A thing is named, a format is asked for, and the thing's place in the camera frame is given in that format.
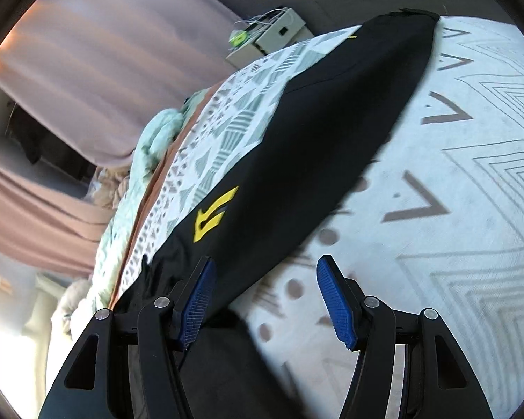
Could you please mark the orange bed sheet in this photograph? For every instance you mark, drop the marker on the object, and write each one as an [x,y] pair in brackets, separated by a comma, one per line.
[169,157]

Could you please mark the crumpled beige cloth pile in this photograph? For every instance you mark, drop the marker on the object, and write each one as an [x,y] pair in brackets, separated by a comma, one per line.
[109,187]

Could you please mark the mint green quilt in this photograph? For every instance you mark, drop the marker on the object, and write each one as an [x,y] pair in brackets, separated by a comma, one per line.
[157,139]

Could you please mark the white patterned bedspread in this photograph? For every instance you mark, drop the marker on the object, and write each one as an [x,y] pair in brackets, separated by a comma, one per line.
[463,183]

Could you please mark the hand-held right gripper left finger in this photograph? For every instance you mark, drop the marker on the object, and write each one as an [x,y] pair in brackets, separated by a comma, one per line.
[196,301]

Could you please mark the black pants with yellow logo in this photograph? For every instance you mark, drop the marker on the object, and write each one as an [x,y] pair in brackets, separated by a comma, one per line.
[310,139]

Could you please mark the grey pillow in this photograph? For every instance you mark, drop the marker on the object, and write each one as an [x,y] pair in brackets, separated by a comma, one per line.
[72,303]

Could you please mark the small green item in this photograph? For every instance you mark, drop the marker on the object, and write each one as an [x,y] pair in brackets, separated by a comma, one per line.
[239,38]

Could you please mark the pink curtain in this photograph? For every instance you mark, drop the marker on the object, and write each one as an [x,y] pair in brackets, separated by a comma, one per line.
[91,52]
[26,218]

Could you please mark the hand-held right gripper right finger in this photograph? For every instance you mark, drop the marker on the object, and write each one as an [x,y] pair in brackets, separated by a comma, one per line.
[332,297]

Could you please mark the grey box on floor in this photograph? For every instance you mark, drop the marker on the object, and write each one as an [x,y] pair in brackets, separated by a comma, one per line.
[279,30]

